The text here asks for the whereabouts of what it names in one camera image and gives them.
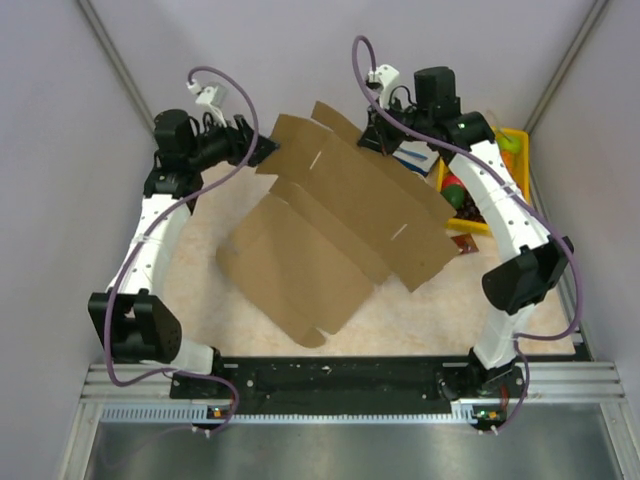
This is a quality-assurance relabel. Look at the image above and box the green apple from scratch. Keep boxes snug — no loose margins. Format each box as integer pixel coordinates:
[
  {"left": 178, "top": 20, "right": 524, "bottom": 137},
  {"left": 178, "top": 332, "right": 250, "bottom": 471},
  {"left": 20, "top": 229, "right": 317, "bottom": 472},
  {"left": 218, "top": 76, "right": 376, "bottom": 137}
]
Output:
[{"left": 496, "top": 132, "right": 522, "bottom": 155}]

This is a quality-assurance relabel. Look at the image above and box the red tomato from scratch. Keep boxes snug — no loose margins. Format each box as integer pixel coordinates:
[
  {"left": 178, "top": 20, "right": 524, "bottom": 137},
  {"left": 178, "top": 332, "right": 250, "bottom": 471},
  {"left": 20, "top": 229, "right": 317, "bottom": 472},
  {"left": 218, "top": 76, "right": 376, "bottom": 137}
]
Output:
[{"left": 441, "top": 174, "right": 464, "bottom": 190}]

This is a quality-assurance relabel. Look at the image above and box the purple grapes bunch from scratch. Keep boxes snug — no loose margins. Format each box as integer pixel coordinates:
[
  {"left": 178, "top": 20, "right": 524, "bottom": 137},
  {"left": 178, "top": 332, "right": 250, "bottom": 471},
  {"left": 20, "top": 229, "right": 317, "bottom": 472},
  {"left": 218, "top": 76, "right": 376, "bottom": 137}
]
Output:
[{"left": 455, "top": 196, "right": 485, "bottom": 223}]

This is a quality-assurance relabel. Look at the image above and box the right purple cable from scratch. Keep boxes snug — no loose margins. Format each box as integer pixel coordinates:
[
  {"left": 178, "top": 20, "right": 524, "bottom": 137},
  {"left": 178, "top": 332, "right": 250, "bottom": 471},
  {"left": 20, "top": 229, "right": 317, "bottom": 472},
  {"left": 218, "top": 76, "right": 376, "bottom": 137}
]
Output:
[{"left": 351, "top": 34, "right": 585, "bottom": 434}]

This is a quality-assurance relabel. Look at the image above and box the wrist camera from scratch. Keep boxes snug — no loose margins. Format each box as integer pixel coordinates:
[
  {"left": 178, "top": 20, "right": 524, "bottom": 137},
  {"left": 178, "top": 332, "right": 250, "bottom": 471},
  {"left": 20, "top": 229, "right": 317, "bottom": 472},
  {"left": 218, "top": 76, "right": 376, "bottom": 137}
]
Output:
[
  {"left": 187, "top": 80, "right": 228, "bottom": 124},
  {"left": 365, "top": 64, "right": 400, "bottom": 109}
]

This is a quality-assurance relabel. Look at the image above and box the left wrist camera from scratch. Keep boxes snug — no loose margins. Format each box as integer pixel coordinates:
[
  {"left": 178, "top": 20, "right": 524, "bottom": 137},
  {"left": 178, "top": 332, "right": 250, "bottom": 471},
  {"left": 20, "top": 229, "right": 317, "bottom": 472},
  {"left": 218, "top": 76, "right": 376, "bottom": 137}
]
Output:
[{"left": 187, "top": 80, "right": 228, "bottom": 124}]

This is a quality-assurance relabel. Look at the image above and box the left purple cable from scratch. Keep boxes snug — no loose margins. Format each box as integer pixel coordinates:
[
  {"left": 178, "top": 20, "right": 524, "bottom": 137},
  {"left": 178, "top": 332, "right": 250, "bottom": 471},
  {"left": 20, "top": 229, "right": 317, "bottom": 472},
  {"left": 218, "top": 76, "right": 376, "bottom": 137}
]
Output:
[{"left": 102, "top": 66, "right": 261, "bottom": 436}]

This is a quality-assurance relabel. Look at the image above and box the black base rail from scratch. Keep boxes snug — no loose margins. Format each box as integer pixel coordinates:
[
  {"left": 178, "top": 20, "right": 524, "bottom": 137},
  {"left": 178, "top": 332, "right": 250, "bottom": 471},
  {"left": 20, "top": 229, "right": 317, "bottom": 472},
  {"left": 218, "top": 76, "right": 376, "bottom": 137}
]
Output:
[{"left": 170, "top": 356, "right": 524, "bottom": 416}]

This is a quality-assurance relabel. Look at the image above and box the yellow plastic basket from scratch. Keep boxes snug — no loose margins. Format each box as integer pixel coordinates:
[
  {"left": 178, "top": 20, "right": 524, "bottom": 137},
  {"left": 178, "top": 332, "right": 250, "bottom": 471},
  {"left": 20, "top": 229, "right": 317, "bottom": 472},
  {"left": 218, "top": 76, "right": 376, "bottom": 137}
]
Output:
[{"left": 447, "top": 127, "right": 530, "bottom": 236}]

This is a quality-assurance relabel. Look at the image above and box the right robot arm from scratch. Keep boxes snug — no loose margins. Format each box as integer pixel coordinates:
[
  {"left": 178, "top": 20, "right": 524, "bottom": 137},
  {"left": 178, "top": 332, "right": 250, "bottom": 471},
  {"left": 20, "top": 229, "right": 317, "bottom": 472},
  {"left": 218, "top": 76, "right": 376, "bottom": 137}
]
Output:
[{"left": 357, "top": 64, "right": 573, "bottom": 398}]

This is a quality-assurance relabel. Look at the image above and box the small red packet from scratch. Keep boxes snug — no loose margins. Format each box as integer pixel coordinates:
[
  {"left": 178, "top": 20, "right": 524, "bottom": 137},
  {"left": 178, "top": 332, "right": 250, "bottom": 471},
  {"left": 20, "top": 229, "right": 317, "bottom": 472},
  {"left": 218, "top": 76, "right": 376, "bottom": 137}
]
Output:
[{"left": 451, "top": 233, "right": 479, "bottom": 255}]

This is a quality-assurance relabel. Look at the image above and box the brown cardboard box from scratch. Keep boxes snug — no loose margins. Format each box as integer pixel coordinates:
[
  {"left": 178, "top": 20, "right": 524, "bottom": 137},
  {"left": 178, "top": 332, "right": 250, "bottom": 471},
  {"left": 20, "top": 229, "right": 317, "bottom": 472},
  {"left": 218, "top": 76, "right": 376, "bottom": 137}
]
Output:
[{"left": 216, "top": 102, "right": 458, "bottom": 348}]

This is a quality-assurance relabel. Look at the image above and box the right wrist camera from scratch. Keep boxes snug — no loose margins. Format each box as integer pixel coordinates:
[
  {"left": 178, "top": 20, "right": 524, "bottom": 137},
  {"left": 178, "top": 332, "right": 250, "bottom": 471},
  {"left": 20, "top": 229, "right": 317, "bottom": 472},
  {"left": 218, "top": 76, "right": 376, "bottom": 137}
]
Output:
[{"left": 365, "top": 64, "right": 400, "bottom": 109}]

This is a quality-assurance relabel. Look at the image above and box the purple cable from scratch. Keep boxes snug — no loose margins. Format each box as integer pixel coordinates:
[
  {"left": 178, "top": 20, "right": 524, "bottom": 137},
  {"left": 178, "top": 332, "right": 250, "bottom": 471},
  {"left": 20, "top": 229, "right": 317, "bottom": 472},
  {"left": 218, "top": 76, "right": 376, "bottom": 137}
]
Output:
[
  {"left": 351, "top": 34, "right": 585, "bottom": 434},
  {"left": 102, "top": 66, "right": 261, "bottom": 436}
]

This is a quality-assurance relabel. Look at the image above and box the orange pineapple toy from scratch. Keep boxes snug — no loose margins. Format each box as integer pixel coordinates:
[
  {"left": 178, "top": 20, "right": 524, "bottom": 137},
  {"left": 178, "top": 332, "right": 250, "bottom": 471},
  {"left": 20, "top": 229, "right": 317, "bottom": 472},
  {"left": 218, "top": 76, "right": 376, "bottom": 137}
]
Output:
[{"left": 501, "top": 150, "right": 515, "bottom": 172}]

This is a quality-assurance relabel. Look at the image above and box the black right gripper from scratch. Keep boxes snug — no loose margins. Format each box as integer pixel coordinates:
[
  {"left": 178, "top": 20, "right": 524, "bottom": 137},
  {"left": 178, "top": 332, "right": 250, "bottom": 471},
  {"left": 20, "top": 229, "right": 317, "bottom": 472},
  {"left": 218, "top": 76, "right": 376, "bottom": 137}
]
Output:
[{"left": 356, "top": 93, "right": 431, "bottom": 158}]

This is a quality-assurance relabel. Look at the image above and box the green lime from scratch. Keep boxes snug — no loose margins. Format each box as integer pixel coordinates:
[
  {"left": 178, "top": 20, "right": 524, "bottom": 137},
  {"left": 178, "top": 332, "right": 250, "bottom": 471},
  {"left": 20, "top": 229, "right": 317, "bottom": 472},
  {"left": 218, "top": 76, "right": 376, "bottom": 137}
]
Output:
[{"left": 441, "top": 184, "right": 466, "bottom": 209}]

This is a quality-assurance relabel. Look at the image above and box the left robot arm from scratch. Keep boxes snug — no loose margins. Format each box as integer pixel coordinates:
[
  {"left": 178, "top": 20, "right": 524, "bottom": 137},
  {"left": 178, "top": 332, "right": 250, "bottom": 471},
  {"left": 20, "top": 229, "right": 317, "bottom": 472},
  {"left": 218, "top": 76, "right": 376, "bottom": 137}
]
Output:
[{"left": 88, "top": 109, "right": 279, "bottom": 397}]

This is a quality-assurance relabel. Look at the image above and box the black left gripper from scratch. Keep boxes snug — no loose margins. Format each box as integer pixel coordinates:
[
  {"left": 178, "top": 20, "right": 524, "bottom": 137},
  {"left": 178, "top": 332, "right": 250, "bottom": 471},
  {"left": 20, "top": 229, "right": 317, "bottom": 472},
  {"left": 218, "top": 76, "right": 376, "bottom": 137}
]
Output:
[{"left": 186, "top": 111, "right": 279, "bottom": 172}]

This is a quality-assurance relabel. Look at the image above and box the blue white razor package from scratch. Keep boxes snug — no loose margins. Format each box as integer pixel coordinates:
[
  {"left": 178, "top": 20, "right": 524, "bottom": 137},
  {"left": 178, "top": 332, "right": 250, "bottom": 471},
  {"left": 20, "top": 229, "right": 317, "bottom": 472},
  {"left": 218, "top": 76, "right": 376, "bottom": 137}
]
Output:
[{"left": 393, "top": 141, "right": 439, "bottom": 176}]

